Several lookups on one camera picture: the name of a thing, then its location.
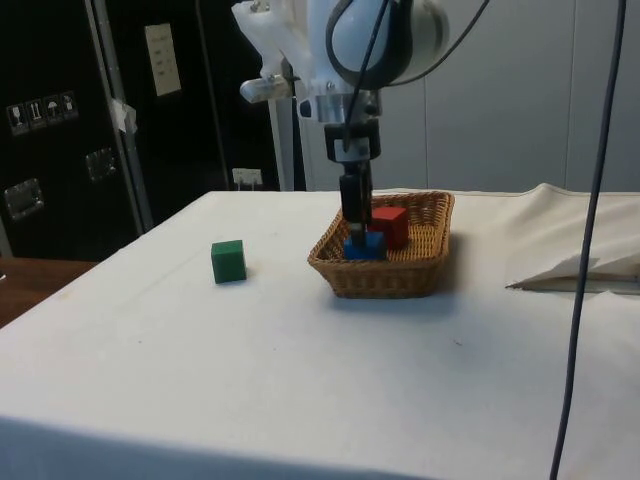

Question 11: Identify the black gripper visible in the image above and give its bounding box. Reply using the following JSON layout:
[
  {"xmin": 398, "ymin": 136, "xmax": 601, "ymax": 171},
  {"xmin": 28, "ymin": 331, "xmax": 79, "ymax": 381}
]
[{"xmin": 323, "ymin": 118, "xmax": 385, "ymax": 248}]

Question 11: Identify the blue cube block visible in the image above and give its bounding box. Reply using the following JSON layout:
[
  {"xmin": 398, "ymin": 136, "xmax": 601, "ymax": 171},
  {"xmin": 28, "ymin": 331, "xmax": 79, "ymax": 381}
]
[{"xmin": 343, "ymin": 230, "xmax": 389, "ymax": 262}]

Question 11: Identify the wicker basket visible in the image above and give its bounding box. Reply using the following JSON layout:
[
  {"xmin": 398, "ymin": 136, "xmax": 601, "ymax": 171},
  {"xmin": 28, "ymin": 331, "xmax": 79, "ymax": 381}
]
[{"xmin": 306, "ymin": 190, "xmax": 457, "ymax": 300}]

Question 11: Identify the red cube block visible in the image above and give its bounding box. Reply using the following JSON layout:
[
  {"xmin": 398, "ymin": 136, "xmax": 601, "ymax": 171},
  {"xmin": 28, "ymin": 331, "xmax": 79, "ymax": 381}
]
[{"xmin": 368, "ymin": 205, "xmax": 411, "ymax": 251}]

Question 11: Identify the green cube block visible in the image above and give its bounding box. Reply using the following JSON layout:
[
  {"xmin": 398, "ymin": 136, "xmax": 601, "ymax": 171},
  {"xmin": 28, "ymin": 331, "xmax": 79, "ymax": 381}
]
[{"xmin": 210, "ymin": 239, "xmax": 248, "ymax": 286}]

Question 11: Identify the pale locker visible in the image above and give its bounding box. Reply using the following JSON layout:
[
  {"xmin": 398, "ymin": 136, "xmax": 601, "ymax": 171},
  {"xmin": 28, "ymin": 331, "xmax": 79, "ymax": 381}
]
[{"xmin": 298, "ymin": 0, "xmax": 640, "ymax": 195}]

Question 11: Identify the black cabinet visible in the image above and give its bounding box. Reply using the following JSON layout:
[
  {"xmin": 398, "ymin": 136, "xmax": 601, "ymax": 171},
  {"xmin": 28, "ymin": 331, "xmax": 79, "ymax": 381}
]
[{"xmin": 0, "ymin": 0, "xmax": 307, "ymax": 262}]

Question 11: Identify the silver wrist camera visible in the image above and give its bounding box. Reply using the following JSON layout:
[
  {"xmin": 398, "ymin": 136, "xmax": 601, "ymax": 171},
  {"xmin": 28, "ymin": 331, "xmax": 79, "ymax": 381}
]
[{"xmin": 239, "ymin": 74, "xmax": 302, "ymax": 105}]

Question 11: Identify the black cable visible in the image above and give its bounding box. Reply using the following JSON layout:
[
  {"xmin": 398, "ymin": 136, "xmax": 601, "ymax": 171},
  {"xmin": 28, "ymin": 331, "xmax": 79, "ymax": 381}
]
[
  {"xmin": 548, "ymin": 0, "xmax": 630, "ymax": 480},
  {"xmin": 341, "ymin": 0, "xmax": 394, "ymax": 154}
]

